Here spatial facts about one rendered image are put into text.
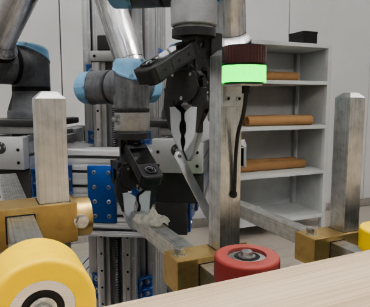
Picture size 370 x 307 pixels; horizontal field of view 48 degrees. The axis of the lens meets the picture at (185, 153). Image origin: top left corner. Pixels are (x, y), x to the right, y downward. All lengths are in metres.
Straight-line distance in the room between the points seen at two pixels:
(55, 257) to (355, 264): 0.36
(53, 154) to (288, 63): 3.55
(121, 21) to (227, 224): 0.63
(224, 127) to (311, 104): 3.27
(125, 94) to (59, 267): 0.57
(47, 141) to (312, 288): 0.34
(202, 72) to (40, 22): 2.63
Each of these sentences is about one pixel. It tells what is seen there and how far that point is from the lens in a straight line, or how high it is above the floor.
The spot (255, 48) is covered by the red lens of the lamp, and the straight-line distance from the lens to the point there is 0.56.
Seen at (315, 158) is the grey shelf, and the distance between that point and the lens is 3.83.
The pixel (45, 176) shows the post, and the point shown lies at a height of 1.00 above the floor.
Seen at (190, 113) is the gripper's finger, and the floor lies 1.07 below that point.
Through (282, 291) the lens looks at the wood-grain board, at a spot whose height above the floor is 0.90.
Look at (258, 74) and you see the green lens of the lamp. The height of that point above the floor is 1.13.
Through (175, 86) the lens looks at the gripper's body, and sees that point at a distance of 0.68.
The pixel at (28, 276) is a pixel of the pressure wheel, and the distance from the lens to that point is 0.33.
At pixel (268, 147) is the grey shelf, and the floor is 0.67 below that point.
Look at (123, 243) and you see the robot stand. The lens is 1.46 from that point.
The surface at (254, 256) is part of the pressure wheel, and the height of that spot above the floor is 0.91.
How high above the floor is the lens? 1.09
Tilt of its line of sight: 7 degrees down
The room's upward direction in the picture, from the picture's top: straight up
